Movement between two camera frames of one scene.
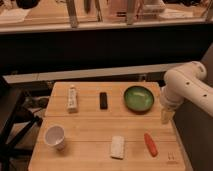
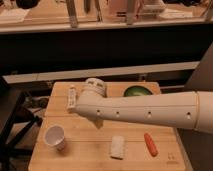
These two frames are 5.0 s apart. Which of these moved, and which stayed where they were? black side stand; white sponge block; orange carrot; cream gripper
Moved: cream gripper
Stayed: orange carrot; white sponge block; black side stand
